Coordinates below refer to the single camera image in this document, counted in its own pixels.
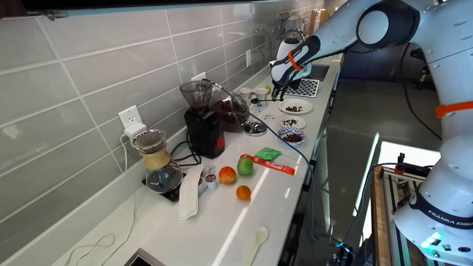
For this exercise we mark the red-orange round fruit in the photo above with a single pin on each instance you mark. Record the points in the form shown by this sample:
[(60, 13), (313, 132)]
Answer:
[(227, 174)]

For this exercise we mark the patterned paper cup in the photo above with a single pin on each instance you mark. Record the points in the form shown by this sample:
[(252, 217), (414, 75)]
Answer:
[(260, 93), (245, 96)]

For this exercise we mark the long orange-red packet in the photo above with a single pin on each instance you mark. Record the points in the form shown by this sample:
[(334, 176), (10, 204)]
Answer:
[(270, 164)]

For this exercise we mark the small orange fruit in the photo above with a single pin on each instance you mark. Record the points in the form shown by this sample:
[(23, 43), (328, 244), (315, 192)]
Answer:
[(242, 192)]

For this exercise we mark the blue patterned bowl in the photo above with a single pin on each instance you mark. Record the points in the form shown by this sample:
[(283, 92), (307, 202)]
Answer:
[(289, 139)]

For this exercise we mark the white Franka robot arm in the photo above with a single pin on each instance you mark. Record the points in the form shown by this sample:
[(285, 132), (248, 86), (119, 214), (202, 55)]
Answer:
[(452, 59)]

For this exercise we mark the black coffee scale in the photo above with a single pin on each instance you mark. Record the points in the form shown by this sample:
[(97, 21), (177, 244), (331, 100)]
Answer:
[(171, 194)]

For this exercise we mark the white plug adapter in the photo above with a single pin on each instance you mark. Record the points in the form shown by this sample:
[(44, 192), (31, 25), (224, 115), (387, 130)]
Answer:
[(133, 132)]

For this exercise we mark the dark upper cabinet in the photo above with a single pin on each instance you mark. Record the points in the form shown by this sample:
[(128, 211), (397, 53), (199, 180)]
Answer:
[(122, 3)]

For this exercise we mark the black dotted drying mat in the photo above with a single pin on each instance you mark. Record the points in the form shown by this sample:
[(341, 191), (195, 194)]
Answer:
[(307, 89)]

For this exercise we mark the small white plate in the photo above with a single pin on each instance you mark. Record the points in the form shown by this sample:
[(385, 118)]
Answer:
[(301, 123)]

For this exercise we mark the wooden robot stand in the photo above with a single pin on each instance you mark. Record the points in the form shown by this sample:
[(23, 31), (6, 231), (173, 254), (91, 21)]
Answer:
[(378, 222)]

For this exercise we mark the scooped brown coffee beans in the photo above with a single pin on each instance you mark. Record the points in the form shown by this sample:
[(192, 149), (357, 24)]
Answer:
[(289, 121)]

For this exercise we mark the glass jar of coffee beans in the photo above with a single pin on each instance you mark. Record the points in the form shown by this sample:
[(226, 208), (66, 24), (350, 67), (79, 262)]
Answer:
[(230, 115)]

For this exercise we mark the black camera on stand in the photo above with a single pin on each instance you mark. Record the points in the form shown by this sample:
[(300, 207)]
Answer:
[(418, 67)]

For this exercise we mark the dark kitchen sink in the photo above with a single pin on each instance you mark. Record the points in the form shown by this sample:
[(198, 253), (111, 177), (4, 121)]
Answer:
[(319, 72)]

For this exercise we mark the brown coffee bean pile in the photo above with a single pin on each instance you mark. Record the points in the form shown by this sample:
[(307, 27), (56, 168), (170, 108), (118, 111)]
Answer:
[(292, 137), (294, 108)]

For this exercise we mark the white plastic spoon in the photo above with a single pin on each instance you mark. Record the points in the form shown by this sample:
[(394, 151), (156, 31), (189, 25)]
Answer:
[(258, 235)]

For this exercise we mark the large white plate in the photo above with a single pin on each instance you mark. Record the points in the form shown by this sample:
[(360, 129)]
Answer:
[(306, 106)]

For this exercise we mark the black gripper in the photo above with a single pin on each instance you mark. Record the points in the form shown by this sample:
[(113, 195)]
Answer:
[(282, 77)]

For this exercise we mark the white wall outlet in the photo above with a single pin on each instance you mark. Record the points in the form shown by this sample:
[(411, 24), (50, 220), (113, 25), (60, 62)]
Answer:
[(248, 58), (198, 77), (128, 115)]

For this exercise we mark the small white red-labelled container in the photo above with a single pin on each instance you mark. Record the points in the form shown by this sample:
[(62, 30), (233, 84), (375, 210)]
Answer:
[(210, 179)]

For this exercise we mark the green apple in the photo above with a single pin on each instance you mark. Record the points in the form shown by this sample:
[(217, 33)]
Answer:
[(245, 166)]

